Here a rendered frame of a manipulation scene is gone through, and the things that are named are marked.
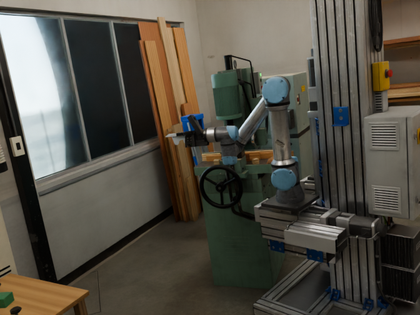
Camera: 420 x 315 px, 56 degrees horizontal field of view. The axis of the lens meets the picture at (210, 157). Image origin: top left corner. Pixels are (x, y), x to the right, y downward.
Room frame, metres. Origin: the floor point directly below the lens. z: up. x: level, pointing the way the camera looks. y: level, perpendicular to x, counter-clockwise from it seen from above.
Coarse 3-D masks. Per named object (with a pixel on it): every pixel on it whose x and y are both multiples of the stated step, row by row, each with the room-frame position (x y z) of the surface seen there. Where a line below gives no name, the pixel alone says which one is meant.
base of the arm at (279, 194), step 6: (294, 186) 1.94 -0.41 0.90; (300, 186) 1.97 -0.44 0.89; (276, 192) 2.01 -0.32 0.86; (282, 192) 1.95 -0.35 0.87; (288, 192) 1.93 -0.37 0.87; (294, 192) 1.93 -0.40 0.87; (300, 192) 1.95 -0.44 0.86; (276, 198) 1.98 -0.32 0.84; (282, 198) 1.94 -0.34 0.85; (288, 198) 1.93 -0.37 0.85; (294, 198) 1.92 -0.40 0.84; (300, 198) 1.93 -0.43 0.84
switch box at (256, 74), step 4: (256, 72) 2.92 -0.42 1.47; (260, 72) 2.98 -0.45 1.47; (256, 76) 2.93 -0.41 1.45; (256, 80) 2.93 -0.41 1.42; (260, 80) 2.96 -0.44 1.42; (252, 84) 2.94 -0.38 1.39; (256, 84) 2.93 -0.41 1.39; (260, 84) 2.94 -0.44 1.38; (252, 88) 2.94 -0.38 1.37; (256, 88) 2.93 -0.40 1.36; (260, 88) 2.93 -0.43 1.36; (256, 92) 2.93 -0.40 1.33; (260, 92) 2.92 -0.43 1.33
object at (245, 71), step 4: (244, 68) 2.86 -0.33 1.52; (248, 68) 2.92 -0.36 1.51; (252, 68) 3.03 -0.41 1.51; (220, 72) 2.93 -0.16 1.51; (244, 72) 2.86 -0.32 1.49; (248, 72) 2.90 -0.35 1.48; (244, 76) 2.87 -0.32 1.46; (248, 76) 2.89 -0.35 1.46; (244, 80) 2.87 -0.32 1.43; (248, 80) 2.88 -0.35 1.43; (244, 84) 2.87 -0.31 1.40; (248, 84) 2.87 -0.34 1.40; (248, 88) 2.86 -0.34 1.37; (248, 92) 2.86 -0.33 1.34; (244, 96) 2.87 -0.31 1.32; (248, 96) 2.86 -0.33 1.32; (248, 108) 2.86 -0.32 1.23; (248, 112) 2.87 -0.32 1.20; (248, 116) 2.87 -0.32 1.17; (248, 144) 2.88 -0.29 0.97; (244, 148) 2.89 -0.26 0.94; (248, 148) 2.88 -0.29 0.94; (252, 148) 2.87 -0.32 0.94; (256, 148) 2.90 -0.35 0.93
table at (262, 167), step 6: (204, 162) 2.77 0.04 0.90; (210, 162) 2.74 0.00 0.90; (246, 162) 2.60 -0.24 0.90; (264, 162) 2.53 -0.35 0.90; (198, 168) 2.66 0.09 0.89; (204, 168) 2.64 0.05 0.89; (246, 168) 2.53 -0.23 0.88; (252, 168) 2.52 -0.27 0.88; (258, 168) 2.50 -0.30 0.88; (264, 168) 2.49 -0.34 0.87; (270, 168) 2.47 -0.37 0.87; (198, 174) 2.66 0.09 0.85; (210, 174) 2.63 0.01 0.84; (216, 174) 2.61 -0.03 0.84; (222, 174) 2.49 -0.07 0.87; (240, 174) 2.45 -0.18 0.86; (246, 174) 2.47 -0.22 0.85
